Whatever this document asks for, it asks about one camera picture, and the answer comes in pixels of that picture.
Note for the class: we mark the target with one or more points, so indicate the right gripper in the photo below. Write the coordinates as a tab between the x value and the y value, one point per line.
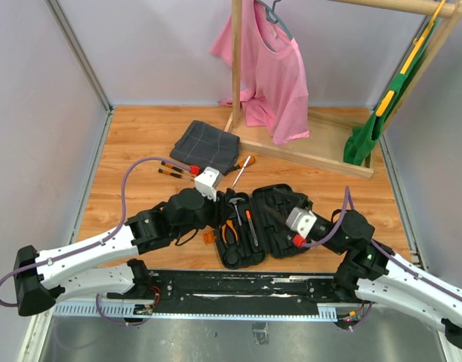
294	198

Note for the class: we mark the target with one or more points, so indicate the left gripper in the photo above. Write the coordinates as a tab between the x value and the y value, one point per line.
221	210

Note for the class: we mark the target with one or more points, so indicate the orange handled pliers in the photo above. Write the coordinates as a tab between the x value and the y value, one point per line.
229	233

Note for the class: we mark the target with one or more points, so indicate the claw hammer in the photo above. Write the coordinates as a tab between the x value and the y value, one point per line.
234	202

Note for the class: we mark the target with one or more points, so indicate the black handled nut driver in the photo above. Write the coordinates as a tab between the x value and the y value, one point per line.
242	169

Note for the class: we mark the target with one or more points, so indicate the black plastic tool case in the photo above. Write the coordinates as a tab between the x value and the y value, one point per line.
275	239

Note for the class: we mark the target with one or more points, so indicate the orange utility knife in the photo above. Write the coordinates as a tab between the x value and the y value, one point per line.
252	229

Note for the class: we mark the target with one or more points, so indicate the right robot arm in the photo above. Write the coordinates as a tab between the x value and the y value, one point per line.
372	271

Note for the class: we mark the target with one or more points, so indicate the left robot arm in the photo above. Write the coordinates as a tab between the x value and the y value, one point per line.
108	262

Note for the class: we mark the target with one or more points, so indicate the small black screwdriver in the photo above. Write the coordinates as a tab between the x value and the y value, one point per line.
174	168
175	175

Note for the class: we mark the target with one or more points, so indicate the orange black screwdriver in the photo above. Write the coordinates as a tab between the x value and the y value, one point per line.
237	166

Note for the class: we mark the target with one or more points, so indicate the grey folded cloth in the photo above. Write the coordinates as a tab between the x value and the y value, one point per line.
204	146

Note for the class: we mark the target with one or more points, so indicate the wooden clothes rack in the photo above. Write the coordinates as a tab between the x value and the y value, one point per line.
324	148

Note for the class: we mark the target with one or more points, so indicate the green garment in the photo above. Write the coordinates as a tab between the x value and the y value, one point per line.
363	140

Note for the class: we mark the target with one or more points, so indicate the pink t-shirt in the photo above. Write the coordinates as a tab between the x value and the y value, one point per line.
274	94

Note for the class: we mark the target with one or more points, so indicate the teal clothes hanger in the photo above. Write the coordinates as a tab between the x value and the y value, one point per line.
278	22

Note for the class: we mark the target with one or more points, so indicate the yellow clothes hanger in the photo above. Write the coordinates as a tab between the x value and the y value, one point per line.
399	80

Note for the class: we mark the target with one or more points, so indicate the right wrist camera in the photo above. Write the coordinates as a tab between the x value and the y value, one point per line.
301	221

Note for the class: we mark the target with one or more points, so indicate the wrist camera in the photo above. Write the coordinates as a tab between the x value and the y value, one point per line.
301	221
207	181

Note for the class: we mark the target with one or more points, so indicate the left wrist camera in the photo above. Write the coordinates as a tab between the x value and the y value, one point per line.
207	181

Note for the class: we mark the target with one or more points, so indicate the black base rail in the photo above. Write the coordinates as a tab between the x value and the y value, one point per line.
220	294

